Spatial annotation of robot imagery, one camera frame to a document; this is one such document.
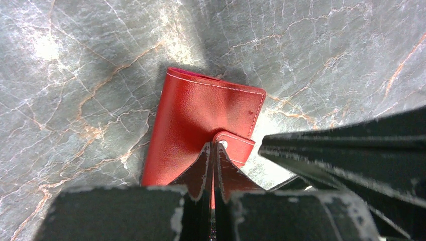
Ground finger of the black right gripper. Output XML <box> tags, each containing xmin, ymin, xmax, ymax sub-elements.
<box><xmin>259</xmin><ymin>106</ymin><xmax>425</xmax><ymax>180</ymax></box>
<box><xmin>259</xmin><ymin>150</ymin><xmax>425</xmax><ymax>239</ymax></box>

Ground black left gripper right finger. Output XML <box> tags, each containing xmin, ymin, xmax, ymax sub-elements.
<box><xmin>212</xmin><ymin>142</ymin><xmax>382</xmax><ymax>241</ymax></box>

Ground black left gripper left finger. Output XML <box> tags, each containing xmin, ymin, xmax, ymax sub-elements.
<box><xmin>35</xmin><ymin>142</ymin><xmax>214</xmax><ymax>241</ymax></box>

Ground red leather card holder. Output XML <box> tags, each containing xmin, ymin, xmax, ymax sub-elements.
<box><xmin>141</xmin><ymin>67</ymin><xmax>268</xmax><ymax>208</ymax></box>

